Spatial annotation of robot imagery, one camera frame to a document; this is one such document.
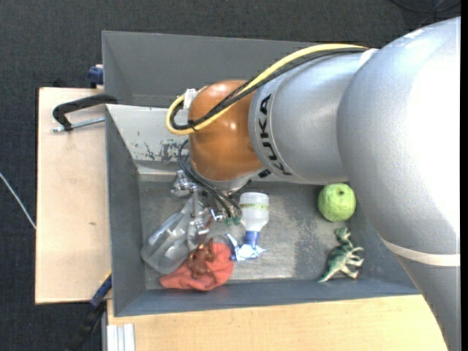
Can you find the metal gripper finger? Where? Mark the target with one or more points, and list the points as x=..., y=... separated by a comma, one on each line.
x=213, y=216
x=194, y=232

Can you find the brown toy animal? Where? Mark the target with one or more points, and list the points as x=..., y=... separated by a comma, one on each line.
x=199, y=262

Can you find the white bottle with blue cap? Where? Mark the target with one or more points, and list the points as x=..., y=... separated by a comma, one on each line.
x=254, y=210

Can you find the orange-red cloth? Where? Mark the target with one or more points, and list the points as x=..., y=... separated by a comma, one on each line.
x=215, y=272

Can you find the crumpled silver blue wrapper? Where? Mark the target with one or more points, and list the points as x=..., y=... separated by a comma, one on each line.
x=246, y=251

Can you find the grey metal bin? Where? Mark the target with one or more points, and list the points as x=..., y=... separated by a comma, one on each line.
x=292, y=247

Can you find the pale wood board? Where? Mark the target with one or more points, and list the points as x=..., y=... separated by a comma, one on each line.
x=69, y=203

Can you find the green apple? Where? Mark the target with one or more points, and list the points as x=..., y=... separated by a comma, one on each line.
x=336, y=202

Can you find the green toy dinosaur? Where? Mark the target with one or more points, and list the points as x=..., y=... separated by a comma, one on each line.
x=342, y=258

